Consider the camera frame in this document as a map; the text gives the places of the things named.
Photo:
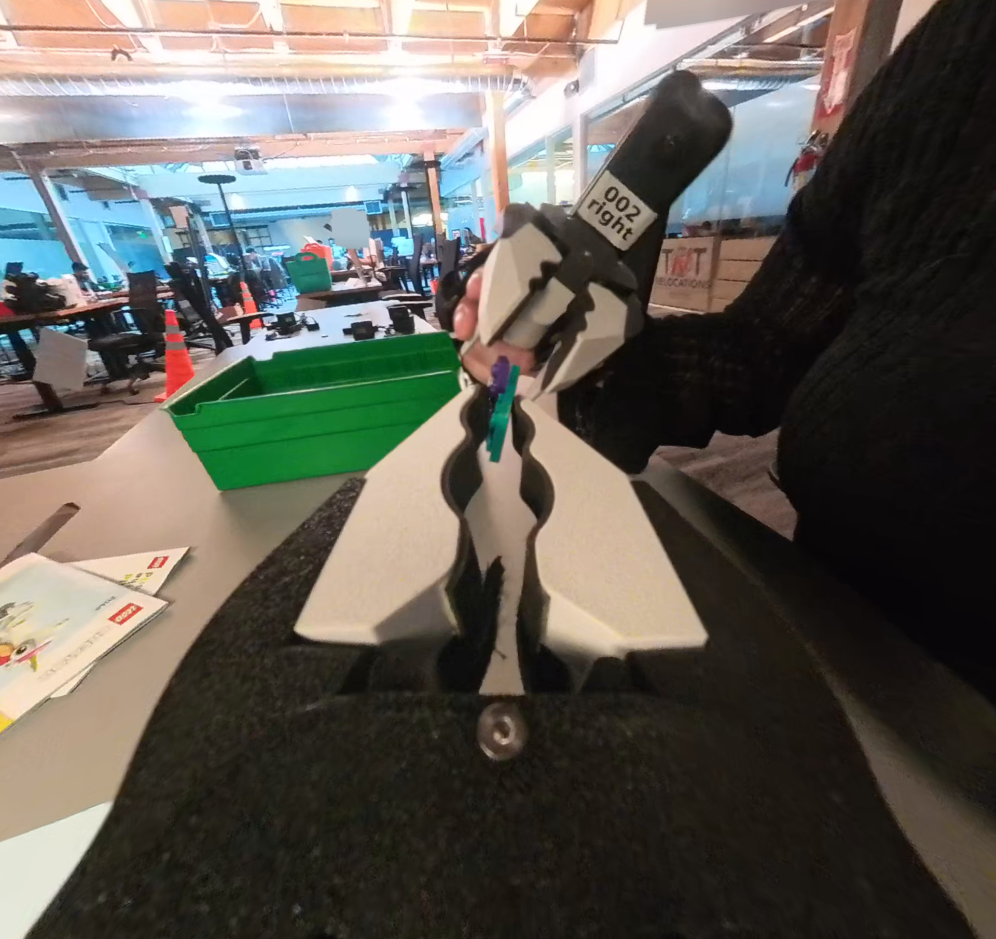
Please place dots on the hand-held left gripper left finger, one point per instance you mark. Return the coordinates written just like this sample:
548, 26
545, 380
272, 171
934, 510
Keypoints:
389, 550

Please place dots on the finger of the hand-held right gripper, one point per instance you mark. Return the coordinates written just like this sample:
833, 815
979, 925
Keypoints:
603, 332
517, 270

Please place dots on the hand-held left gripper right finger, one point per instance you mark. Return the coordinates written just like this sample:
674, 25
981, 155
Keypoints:
615, 558

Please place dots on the green lego plate assembly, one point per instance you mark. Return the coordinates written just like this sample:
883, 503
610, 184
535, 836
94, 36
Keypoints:
499, 421

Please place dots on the green plastic bin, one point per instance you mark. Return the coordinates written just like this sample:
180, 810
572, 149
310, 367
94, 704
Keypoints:
311, 425

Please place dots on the person's right forearm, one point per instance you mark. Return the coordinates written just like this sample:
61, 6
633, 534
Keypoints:
685, 379

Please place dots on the person's right hand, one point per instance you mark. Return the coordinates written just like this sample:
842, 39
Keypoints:
469, 309

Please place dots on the wooden crate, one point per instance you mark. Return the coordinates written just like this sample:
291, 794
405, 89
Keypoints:
716, 270

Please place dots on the red fire extinguisher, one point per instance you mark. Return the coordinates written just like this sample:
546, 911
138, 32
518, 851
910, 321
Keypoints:
809, 161

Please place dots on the small closed instruction booklet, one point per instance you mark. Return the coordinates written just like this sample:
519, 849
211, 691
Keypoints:
148, 569

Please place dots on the orange traffic cone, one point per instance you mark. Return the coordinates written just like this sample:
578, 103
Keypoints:
177, 355
248, 299

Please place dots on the person's torso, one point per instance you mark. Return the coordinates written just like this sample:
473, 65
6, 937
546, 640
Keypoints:
895, 332

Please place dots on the closed bird-cover instruction booklet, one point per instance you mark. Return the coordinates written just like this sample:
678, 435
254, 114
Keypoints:
70, 628

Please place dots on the open instruction booklet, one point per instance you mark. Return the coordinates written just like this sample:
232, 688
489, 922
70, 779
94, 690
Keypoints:
47, 869

